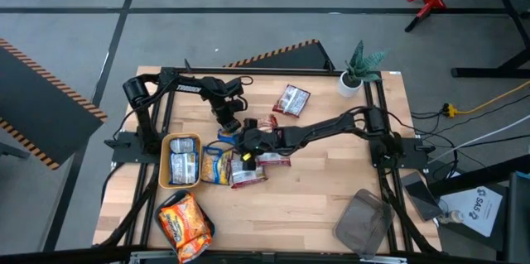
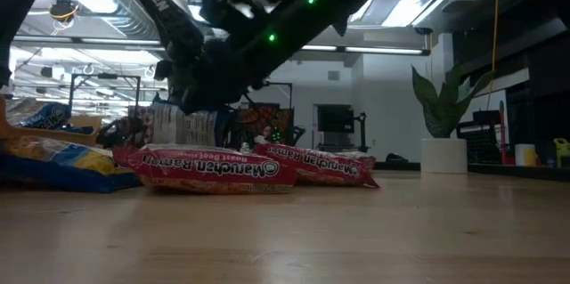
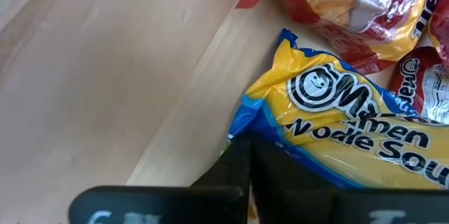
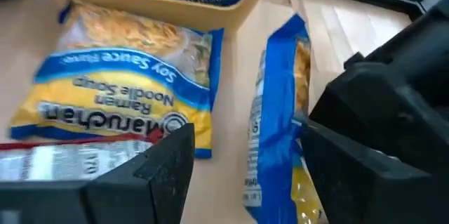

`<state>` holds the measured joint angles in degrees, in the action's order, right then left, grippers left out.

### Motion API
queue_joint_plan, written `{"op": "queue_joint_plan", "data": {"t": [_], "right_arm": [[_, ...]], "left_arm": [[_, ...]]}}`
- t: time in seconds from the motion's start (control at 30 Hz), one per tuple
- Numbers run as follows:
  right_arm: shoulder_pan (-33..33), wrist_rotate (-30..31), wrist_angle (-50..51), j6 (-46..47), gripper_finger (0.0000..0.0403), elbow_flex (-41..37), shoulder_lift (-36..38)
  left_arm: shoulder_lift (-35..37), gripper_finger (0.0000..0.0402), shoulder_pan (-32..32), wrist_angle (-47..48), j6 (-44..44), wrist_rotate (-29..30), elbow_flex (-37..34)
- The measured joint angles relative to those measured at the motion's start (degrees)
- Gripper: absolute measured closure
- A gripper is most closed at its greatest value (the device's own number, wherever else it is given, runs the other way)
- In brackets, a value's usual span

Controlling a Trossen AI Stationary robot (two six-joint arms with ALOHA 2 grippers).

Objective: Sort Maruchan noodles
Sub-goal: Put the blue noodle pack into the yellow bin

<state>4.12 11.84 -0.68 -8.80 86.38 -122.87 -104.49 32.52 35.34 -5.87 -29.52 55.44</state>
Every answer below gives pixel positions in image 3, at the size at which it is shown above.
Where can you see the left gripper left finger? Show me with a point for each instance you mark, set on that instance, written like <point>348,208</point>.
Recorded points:
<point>210,203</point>

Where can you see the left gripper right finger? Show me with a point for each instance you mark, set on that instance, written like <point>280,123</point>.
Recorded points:
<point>315,208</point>

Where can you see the red Maruchan ramen packet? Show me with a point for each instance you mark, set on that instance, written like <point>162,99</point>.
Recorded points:
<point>431,90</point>
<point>442,27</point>
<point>333,3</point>

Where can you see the blue Maruchan ramen packet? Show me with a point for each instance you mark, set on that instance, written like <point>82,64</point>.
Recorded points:
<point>333,146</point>

